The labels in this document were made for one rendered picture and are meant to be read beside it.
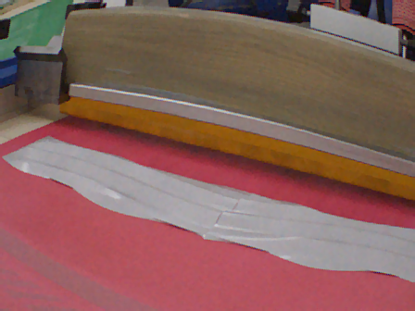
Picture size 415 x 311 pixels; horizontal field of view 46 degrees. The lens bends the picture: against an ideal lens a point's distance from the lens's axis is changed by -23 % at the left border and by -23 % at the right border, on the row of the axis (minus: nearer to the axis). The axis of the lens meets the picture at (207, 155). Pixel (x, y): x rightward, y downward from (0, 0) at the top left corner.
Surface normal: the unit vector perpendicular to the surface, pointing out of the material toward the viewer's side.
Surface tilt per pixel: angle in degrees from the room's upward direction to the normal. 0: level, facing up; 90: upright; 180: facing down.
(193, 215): 1
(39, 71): 58
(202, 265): 32
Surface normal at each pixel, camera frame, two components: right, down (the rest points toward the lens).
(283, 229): -0.03, -0.64
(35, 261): 0.09, -0.94
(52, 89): -0.45, 0.25
